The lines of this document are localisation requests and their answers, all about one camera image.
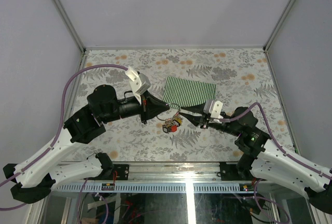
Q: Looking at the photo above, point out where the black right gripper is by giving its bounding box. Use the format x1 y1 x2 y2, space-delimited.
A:
179 101 241 137

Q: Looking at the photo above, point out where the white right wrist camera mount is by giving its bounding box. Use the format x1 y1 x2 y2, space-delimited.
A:
203 100 223 122

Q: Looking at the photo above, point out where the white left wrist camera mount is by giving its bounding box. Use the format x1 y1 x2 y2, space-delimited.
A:
125 66 151 105

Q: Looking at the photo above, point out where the floral tablecloth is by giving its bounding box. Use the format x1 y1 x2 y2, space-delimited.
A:
66 48 294 162

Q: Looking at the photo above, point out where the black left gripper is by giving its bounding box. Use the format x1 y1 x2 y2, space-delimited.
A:
102 91 171 124

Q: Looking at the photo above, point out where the yellow key tag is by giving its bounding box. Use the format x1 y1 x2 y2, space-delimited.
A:
174 116 183 127

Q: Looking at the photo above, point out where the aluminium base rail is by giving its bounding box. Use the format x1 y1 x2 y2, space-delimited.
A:
56 162 255 193

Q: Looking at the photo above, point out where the aluminium frame post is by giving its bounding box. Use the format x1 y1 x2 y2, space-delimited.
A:
263 0 296 52
51 0 86 53

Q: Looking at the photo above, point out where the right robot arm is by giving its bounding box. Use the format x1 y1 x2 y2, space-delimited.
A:
180 100 331 214

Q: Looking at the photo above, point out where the red key tag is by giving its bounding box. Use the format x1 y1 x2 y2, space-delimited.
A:
170 125 177 132

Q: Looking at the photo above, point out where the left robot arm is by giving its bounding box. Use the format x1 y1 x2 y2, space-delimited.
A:
3 85 170 204

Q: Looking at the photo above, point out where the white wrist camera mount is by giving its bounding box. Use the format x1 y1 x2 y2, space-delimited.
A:
125 66 151 105
203 100 223 122

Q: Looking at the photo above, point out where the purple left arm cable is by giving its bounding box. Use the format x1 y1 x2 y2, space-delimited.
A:
0 64 129 212

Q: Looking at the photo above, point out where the right aluminium frame post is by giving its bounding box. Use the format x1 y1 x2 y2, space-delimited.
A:
263 0 296 52

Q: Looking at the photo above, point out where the silver keys bunch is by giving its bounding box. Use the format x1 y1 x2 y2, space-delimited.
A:
162 117 176 134

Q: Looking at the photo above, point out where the left aluminium frame post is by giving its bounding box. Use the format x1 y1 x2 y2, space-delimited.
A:
51 0 86 53

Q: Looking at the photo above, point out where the green white striped cloth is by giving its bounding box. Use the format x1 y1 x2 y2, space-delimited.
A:
163 76 216 107

